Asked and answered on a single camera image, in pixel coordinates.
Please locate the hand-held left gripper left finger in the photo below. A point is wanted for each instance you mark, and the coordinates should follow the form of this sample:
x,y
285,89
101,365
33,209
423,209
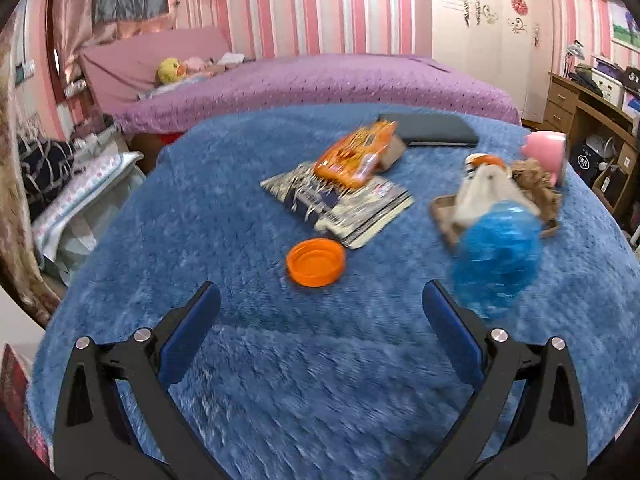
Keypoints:
x,y
192,330

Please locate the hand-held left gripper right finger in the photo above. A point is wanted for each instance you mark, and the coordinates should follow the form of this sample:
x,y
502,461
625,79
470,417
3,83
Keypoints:
x,y
450,330

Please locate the orange plastic lid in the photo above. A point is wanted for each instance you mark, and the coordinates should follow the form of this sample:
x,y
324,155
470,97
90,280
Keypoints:
x,y
315,262

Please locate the orange peel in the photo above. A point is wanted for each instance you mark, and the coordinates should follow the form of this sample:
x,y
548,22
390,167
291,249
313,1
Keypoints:
x,y
487,161

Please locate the orange snack packet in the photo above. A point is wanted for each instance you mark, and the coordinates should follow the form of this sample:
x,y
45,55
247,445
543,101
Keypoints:
x,y
355,155

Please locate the blue plastic ball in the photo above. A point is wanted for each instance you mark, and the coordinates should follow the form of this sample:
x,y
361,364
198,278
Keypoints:
x,y
500,255

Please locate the brown flat tray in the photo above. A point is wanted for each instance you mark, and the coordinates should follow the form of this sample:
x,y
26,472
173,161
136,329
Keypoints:
x,y
444,215

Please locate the white crumpled tissue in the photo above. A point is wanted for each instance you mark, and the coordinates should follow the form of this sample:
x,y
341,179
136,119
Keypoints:
x,y
487,190

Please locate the crumpled brown paper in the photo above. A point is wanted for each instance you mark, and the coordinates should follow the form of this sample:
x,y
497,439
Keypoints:
x,y
535,180

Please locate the folded pale patterned bedding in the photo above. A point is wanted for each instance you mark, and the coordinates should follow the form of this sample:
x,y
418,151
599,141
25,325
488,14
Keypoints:
x,y
75,200

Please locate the small brown cardboard box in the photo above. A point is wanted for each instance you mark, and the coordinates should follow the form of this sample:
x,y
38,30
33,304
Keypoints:
x,y
393,152

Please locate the black tablet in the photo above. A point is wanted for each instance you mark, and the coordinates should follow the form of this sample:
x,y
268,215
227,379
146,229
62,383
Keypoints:
x,y
430,130

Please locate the small pink pot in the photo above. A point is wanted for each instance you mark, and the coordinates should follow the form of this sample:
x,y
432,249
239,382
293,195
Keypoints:
x,y
545,150

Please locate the floral curtain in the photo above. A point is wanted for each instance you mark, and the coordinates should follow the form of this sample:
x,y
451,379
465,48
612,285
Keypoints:
x,y
20,210

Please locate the black box with round label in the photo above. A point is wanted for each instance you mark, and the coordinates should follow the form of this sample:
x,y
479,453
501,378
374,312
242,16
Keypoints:
x,y
581,159

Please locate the black patterned cloth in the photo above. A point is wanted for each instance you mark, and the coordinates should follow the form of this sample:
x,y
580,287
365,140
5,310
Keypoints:
x,y
45,170

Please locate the wooden desk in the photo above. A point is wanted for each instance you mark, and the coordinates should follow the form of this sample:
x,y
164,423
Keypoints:
x,y
565,100

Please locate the yellow duck plush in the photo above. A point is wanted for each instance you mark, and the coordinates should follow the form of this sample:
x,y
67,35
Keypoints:
x,y
170,71

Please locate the pink soft toy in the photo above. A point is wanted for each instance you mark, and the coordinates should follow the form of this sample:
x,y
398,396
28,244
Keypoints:
x,y
195,64

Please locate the pink covered headboard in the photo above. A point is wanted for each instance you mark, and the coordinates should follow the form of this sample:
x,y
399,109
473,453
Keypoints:
x,y
130,65

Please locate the cream wardrobe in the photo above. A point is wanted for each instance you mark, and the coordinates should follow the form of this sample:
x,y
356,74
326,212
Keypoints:
x,y
490,60

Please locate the bed with purple bedspread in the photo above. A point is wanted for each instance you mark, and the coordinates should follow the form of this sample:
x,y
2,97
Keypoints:
x,y
325,80

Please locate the white storage box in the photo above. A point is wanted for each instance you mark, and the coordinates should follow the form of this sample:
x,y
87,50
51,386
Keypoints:
x,y
607,85

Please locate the desk lamp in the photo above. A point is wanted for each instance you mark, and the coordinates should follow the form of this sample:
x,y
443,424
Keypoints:
x,y
574,57

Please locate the pink shiny curtain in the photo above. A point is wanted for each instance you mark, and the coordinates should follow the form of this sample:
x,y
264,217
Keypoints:
x,y
72,10

